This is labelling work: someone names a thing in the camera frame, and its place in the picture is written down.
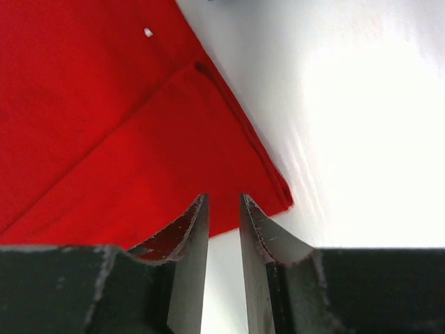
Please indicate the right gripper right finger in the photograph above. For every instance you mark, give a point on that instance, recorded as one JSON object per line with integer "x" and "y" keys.
{"x": 292, "y": 287}

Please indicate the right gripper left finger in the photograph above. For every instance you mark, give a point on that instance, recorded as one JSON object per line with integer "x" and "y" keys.
{"x": 155, "y": 287}

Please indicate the red t-shirt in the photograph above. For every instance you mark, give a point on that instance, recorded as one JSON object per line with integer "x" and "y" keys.
{"x": 113, "y": 120}

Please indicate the folded blue t-shirt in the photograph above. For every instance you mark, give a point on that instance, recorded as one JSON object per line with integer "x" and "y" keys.
{"x": 226, "y": 1}

